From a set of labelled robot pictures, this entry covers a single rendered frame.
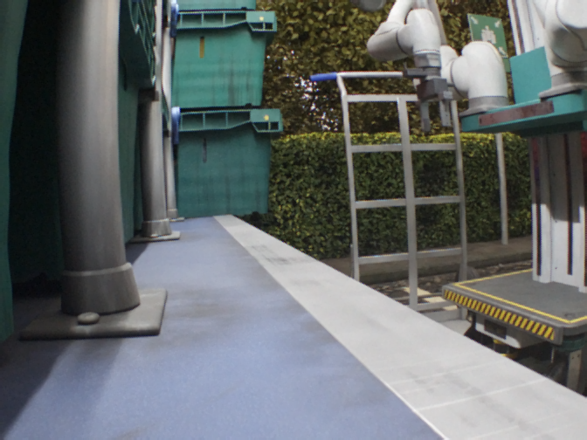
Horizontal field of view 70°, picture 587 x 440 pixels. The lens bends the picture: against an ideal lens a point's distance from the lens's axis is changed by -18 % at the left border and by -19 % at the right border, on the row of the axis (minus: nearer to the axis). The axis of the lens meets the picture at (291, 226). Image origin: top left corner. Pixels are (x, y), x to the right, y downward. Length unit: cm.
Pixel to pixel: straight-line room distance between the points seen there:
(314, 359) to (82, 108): 16
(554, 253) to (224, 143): 119
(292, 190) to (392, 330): 375
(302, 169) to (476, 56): 247
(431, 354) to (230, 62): 113
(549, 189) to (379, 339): 161
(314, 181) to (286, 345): 372
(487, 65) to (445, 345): 161
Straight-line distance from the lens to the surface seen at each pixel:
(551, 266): 181
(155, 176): 69
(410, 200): 230
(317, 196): 399
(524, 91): 177
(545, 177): 176
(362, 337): 20
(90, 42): 26
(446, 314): 247
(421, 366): 16
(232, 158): 122
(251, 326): 22
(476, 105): 175
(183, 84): 124
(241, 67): 126
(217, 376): 17
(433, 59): 156
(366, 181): 402
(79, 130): 25
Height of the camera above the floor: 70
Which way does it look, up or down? 5 degrees down
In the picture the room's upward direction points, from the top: 4 degrees counter-clockwise
